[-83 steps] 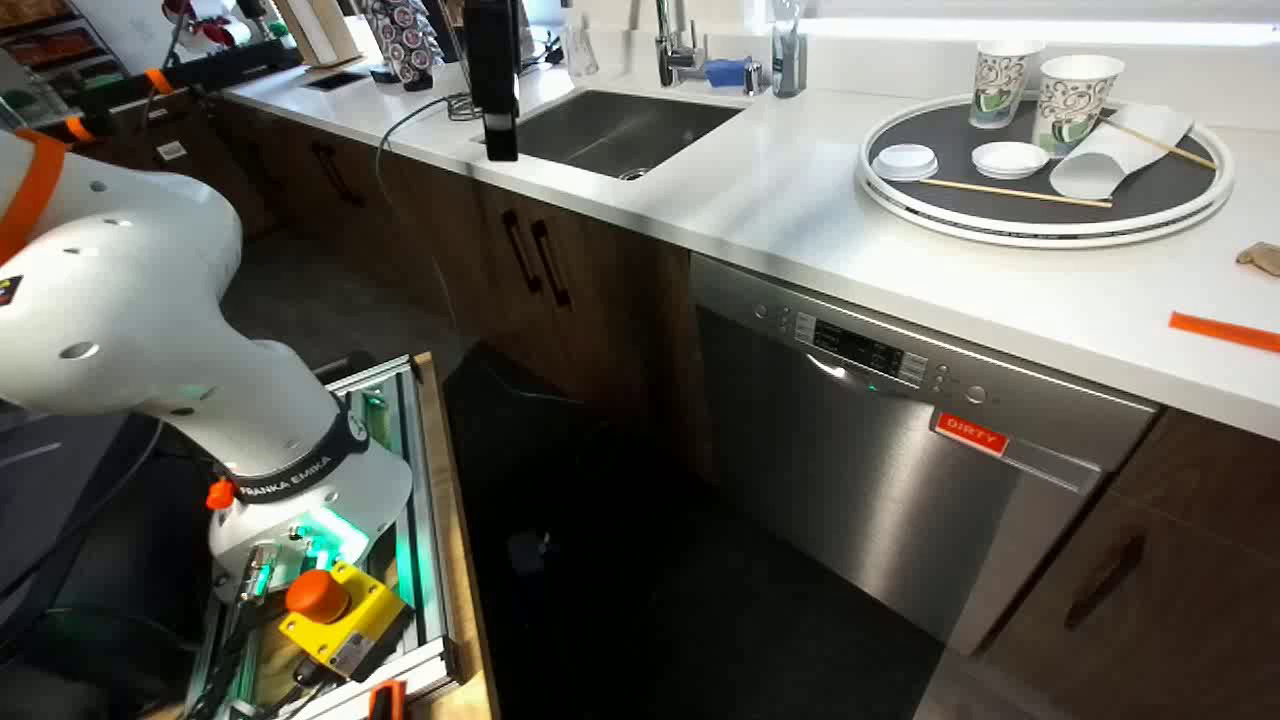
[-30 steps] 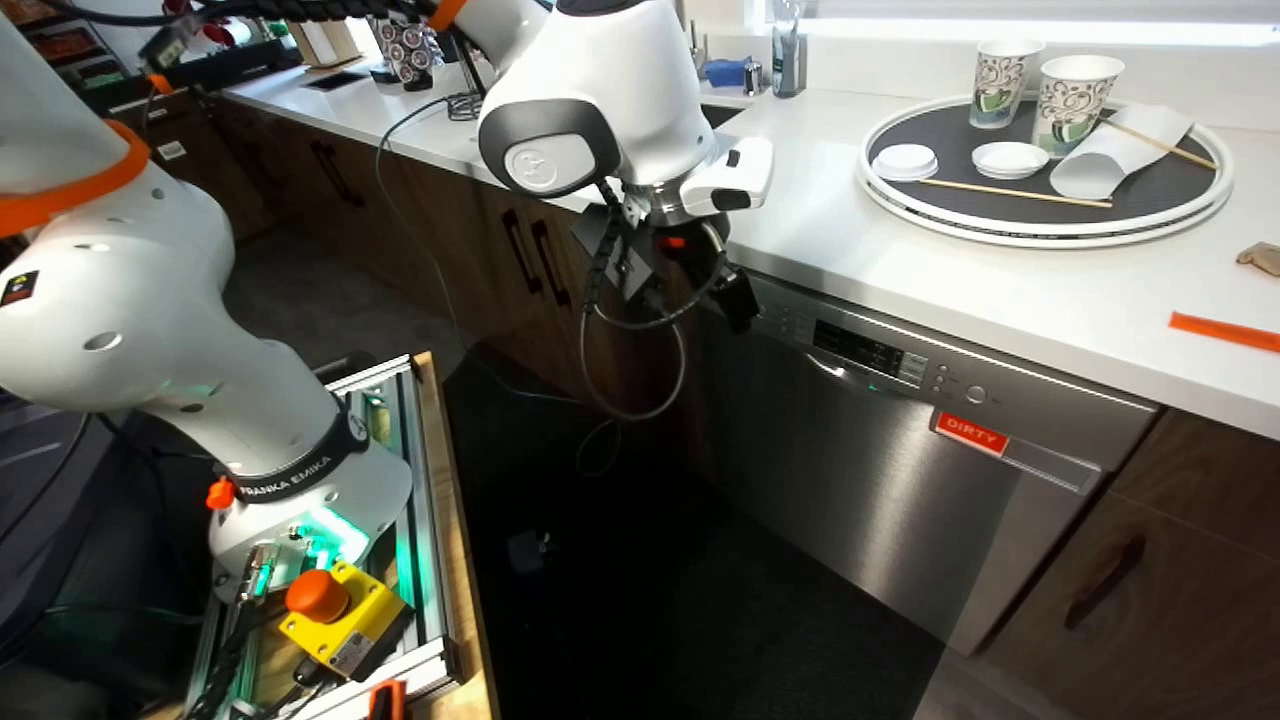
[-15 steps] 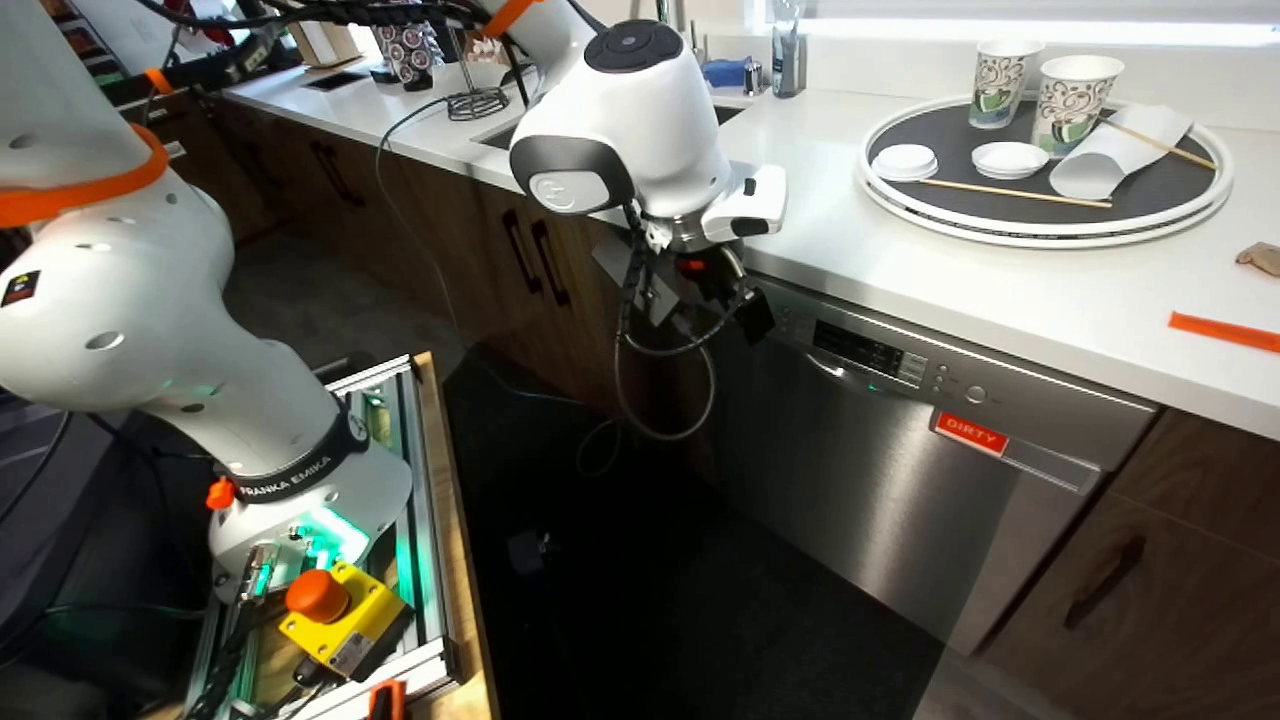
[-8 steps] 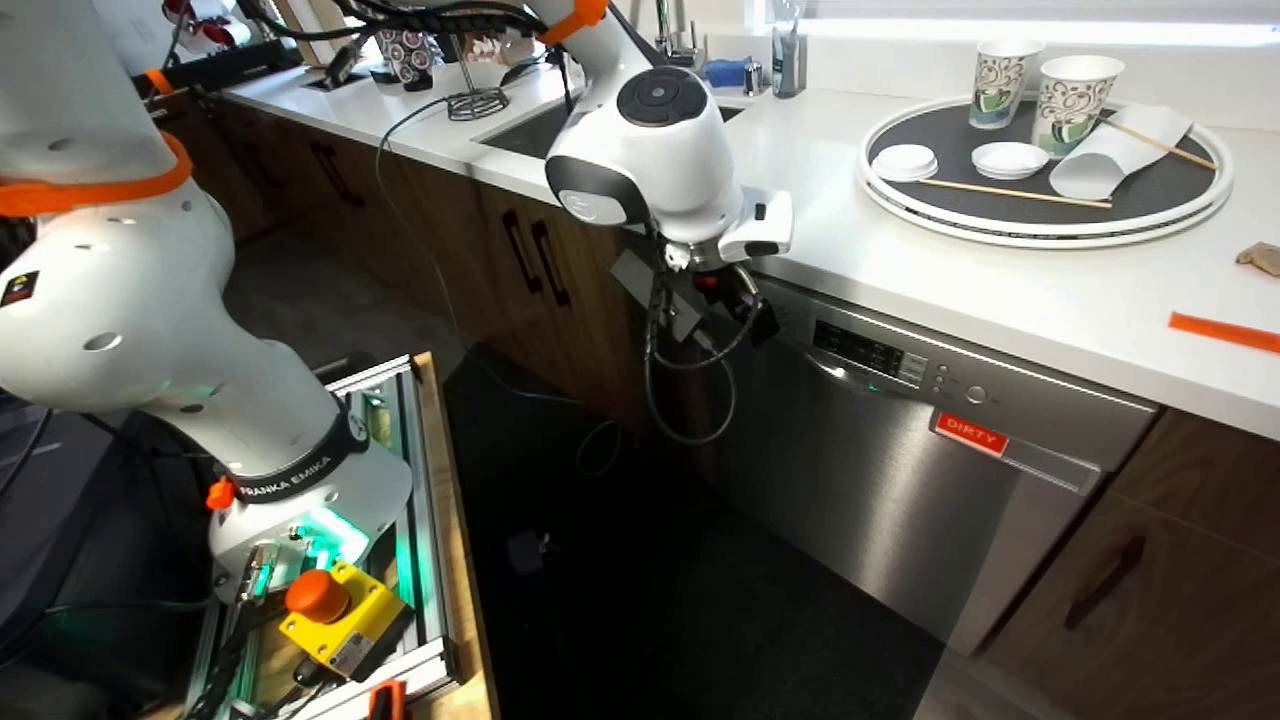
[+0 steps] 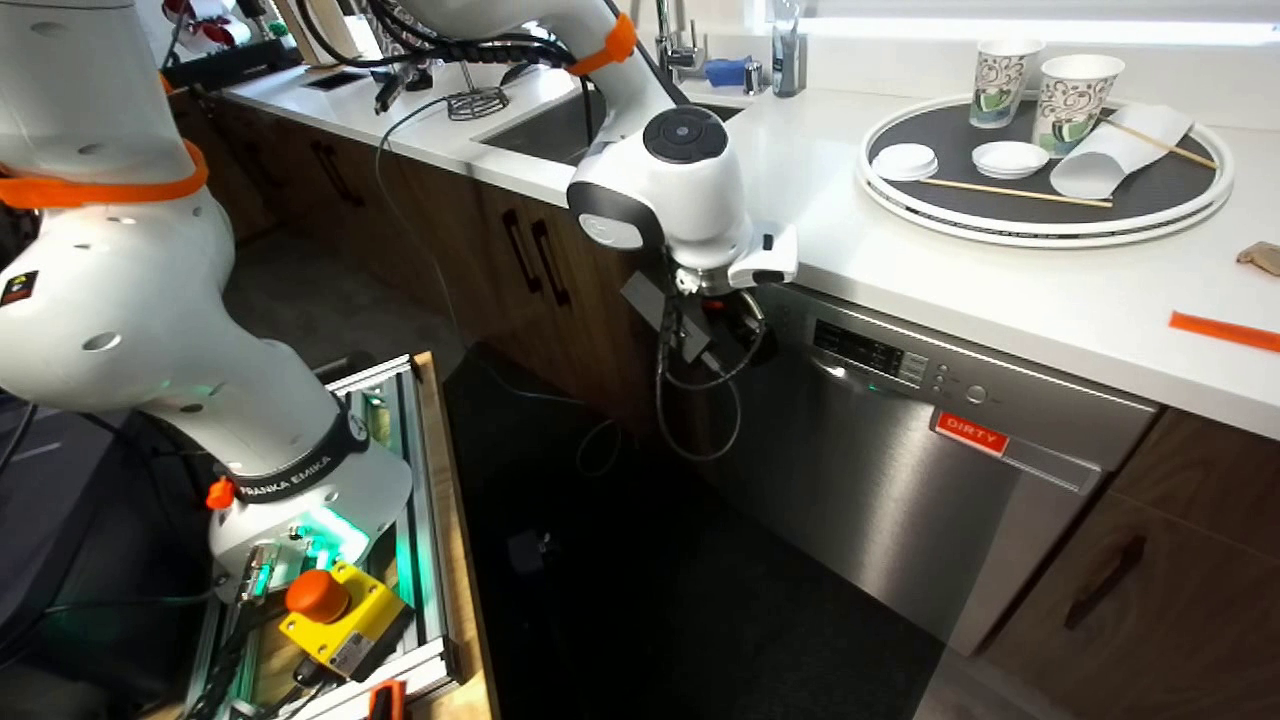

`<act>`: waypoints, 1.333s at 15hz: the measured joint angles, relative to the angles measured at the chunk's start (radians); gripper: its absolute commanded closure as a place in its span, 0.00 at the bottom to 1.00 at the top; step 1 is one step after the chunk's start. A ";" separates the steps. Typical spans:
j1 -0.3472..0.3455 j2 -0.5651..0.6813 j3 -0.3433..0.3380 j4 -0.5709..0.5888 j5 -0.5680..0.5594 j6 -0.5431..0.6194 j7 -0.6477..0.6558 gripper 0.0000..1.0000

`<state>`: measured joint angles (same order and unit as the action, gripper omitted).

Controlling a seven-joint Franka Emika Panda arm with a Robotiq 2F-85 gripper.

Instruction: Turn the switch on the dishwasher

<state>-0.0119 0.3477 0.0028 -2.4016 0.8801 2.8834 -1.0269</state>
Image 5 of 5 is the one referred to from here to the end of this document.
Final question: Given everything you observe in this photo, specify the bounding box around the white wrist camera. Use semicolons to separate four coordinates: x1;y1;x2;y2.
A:
726;223;805;291

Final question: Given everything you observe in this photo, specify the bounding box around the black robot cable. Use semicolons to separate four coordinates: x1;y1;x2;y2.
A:
294;0;775;473

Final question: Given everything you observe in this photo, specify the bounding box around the patterned paper cup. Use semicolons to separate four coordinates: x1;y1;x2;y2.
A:
967;35;1048;136
1033;53;1127;164

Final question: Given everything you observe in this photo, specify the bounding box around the round white black tray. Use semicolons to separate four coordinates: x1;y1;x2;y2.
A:
856;92;1235;258

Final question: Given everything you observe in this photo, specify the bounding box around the clear dish soap bottle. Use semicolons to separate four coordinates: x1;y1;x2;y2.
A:
763;0;816;102

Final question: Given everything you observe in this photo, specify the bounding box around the stainless steel dishwasher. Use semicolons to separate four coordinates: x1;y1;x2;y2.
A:
693;281;1160;656

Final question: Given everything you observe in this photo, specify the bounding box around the white oblong dish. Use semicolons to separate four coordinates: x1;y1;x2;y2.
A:
1048;102;1200;203

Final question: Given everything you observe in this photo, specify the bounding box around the dark fabric cover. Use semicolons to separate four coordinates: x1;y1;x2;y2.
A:
0;392;224;720

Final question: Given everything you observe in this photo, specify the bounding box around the small white bowl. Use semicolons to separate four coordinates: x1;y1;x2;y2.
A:
869;139;945;187
967;136;1055;187

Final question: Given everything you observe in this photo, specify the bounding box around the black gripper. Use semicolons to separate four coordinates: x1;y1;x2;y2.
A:
657;270;772;379

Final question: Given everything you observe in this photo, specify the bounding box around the chrome kitchen faucet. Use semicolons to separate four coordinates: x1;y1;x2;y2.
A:
645;0;712;83

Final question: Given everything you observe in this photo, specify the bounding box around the small brown block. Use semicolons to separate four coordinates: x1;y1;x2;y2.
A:
1233;238;1280;283

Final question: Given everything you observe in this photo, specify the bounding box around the flat orange strip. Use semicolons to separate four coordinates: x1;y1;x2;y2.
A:
1170;307;1280;361

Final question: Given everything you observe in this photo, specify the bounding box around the red dishwasher sticker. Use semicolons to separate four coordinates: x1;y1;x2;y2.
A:
929;410;1015;464

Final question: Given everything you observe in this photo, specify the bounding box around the wooden chopstick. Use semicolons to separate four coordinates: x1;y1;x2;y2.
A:
915;173;1121;215
1103;115;1219;177

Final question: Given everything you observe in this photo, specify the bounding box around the yellow emergency stop button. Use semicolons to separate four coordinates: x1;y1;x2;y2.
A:
275;564;407;680

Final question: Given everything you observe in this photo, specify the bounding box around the wooden cabinet door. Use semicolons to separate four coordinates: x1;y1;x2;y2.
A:
473;181;552;366
538;196;700;438
972;404;1280;720

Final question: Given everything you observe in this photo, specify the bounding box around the stainless steel sink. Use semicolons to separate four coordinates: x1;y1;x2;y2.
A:
482;83;751;173

